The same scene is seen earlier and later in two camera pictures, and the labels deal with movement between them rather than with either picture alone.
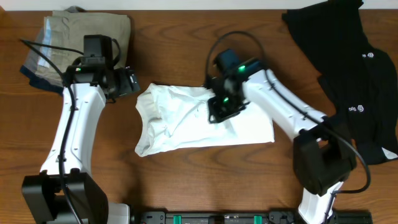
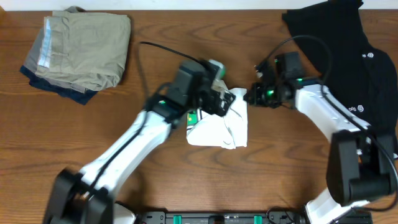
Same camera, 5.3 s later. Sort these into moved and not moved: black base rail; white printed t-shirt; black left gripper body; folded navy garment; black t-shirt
Moved: white printed t-shirt; black left gripper body
Not moved: black base rail; black t-shirt; folded navy garment
